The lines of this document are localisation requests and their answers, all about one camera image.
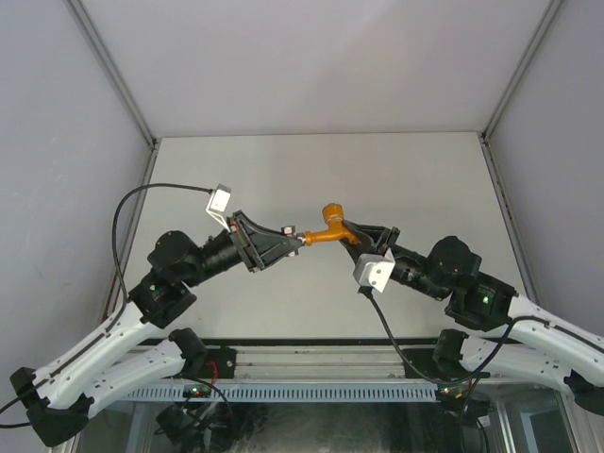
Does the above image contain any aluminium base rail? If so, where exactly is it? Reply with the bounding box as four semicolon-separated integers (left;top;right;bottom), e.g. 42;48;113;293
112;343;581;383

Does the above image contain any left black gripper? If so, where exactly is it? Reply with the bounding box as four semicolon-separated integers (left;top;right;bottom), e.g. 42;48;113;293
183;210;303;287

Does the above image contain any orange plastic water faucet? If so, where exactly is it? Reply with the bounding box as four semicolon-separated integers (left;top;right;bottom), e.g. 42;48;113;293
304;203;358;246

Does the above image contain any right aluminium frame post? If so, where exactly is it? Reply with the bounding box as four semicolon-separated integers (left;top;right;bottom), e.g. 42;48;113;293
479;0;565;143

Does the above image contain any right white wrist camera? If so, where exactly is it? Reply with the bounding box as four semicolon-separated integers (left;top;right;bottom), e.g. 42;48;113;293
353;248;395;293

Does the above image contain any aluminium frame post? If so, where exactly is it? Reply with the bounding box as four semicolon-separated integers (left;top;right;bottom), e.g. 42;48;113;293
479;0;565;143
63;0;159;148

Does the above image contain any slotted grey cable duct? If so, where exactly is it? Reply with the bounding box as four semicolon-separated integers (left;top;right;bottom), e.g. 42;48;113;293
121;381;438;403

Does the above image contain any left aluminium frame post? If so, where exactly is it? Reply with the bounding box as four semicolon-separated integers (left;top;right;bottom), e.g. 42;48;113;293
63;0;159;148

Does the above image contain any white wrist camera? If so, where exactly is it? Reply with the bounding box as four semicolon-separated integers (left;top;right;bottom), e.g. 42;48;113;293
206;184;231;230
353;248;395;293

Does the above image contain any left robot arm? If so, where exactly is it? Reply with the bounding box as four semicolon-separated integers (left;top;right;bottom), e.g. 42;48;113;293
10;211;310;447

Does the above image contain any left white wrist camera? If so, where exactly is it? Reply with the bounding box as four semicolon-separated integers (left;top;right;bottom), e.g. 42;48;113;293
206;184;231;230

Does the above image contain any metal tee pipe fitting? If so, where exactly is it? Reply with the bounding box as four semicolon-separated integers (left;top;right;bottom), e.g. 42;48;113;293
281;226;306;258

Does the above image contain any black camera cable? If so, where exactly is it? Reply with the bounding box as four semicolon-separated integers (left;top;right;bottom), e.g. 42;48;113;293
361;285;515;384
111;183;213;327

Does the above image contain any right black camera cable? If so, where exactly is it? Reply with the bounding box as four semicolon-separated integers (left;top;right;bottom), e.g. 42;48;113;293
361;285;515;384

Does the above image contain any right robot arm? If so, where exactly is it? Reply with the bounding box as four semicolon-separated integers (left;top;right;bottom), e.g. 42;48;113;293
341;221;603;415

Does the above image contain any left black camera cable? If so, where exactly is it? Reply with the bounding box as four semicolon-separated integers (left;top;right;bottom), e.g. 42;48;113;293
111;183;213;327

